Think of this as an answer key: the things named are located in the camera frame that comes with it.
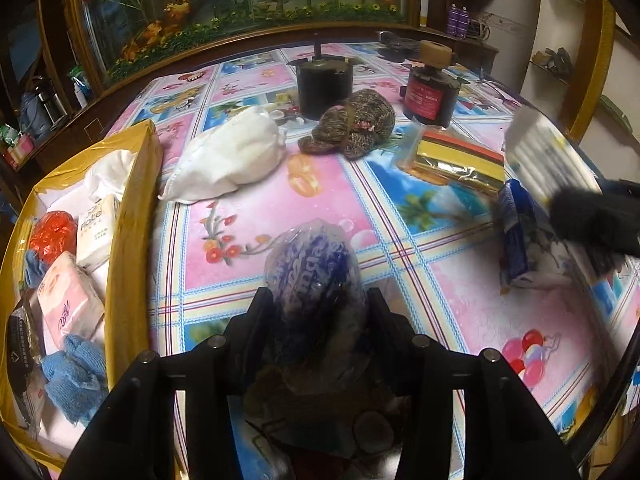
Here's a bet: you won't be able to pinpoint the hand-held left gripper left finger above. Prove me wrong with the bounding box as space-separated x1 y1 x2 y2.
60 287 276 480

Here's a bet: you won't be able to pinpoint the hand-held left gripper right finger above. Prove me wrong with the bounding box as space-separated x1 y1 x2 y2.
367 287 583 480

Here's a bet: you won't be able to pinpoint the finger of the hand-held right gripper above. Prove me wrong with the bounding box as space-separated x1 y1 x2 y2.
550 180 640 273
502 107 603 198

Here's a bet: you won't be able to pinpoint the blue tissue pack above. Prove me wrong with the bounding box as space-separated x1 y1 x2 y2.
497 179 576 288

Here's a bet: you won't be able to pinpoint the clear bag with blue print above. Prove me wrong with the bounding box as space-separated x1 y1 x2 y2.
242 217 416 461

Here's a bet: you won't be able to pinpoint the yellow taped cardboard box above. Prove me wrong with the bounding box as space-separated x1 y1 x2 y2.
0 120 168 480

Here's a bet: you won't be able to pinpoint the white tissue pack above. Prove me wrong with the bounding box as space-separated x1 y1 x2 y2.
75 195 121 271

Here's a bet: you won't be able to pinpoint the blue knit cloth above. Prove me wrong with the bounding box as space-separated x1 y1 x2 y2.
41 334 110 423

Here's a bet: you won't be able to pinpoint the pink tissue pack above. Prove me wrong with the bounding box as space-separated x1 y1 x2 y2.
36 252 106 351

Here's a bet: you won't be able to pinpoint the black plastic pack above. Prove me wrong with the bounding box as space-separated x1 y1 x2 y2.
6 302 46 436

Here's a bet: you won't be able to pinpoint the printed pink blue tablecloth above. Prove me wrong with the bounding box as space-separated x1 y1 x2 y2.
97 40 631 480

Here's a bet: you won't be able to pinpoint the gold foil pack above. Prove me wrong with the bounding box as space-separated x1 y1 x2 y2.
400 127 506 193

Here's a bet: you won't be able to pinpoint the wooden side cabinet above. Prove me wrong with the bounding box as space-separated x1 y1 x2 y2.
425 0 501 78

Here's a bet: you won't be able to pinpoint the dark red jar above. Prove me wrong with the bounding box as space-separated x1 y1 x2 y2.
402 62 463 127

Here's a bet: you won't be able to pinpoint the brown tape roll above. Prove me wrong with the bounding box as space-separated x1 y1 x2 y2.
419 40 453 67

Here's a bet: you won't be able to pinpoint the white stuffed fabric bag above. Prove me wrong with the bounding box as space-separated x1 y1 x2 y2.
159 106 288 205

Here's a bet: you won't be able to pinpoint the black tangled object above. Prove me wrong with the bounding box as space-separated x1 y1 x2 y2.
377 30 426 56

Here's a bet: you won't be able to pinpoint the brown knit hat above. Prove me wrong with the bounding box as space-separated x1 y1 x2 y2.
298 88 397 161

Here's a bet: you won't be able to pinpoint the white cloth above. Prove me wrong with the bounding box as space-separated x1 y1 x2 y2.
85 150 138 198

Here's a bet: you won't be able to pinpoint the red plastic bag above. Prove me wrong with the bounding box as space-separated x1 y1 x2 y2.
27 210 78 266

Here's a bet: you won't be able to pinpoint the small blue cloth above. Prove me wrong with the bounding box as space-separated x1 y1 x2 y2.
22 250 48 288

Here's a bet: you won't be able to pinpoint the black cylinder container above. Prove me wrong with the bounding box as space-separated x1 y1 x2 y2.
286 34 366 120

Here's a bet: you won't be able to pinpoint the green and red packets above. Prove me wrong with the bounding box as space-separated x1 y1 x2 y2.
0 122 37 167

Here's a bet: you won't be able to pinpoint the glass aquarium with plants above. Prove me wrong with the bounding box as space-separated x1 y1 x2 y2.
67 0 426 93

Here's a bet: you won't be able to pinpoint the dark wooden shelf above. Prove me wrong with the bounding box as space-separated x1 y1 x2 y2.
0 0 106 196

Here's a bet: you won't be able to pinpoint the wooden wall shelf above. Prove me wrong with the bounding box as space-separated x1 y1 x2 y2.
520 0 640 142

